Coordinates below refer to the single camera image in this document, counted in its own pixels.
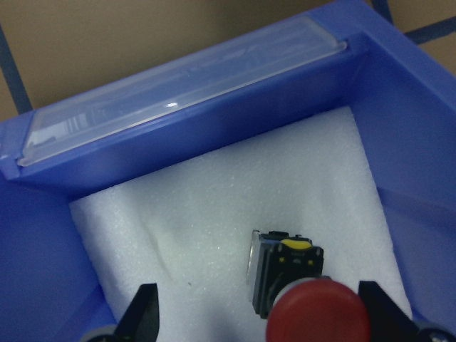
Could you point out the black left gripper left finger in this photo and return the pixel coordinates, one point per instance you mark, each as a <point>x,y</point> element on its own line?
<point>141,320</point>

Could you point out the red push button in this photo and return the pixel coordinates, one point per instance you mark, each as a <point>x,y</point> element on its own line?
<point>288,290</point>

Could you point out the white foam pad left bin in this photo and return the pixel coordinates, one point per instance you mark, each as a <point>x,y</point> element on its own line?
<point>188,227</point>

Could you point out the blue left plastic bin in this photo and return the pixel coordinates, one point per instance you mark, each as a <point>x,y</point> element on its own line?
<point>403,103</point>

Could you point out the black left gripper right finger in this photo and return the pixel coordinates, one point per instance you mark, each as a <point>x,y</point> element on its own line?
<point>387,321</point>

